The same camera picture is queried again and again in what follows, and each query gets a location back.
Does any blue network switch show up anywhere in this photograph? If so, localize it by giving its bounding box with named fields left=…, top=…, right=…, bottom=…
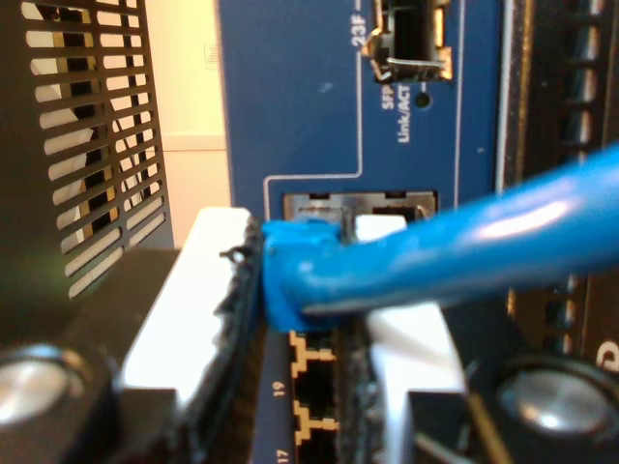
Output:
left=215, top=0, right=509, bottom=464

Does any blue network cable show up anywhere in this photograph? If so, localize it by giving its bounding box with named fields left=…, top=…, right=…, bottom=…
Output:
left=260, top=144, right=619, bottom=334

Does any black rack frame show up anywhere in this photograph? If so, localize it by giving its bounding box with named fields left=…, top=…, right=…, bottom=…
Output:
left=0, top=0, right=176, bottom=304

